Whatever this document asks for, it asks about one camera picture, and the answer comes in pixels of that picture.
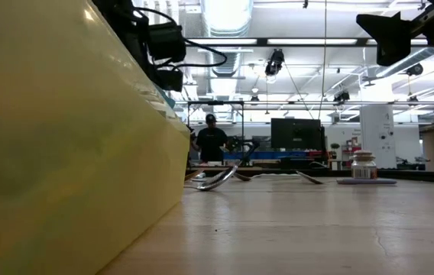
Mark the white pillar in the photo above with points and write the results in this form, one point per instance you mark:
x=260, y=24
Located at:
x=377, y=133

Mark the black metal frame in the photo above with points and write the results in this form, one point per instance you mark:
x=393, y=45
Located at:
x=261, y=42

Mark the black overhead camera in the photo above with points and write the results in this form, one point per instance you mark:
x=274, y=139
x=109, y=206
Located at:
x=274, y=61

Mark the yellow plastic bin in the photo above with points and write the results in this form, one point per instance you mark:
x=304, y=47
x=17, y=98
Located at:
x=68, y=153

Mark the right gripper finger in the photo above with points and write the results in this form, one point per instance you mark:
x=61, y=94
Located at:
x=389, y=38

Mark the small white-lidded jar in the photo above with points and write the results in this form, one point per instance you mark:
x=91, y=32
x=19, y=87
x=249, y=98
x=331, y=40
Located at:
x=363, y=172

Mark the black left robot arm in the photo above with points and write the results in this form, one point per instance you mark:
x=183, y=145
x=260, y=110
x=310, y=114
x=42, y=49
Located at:
x=117, y=15

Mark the person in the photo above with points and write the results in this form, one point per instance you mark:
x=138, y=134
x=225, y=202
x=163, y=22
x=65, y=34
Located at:
x=211, y=143

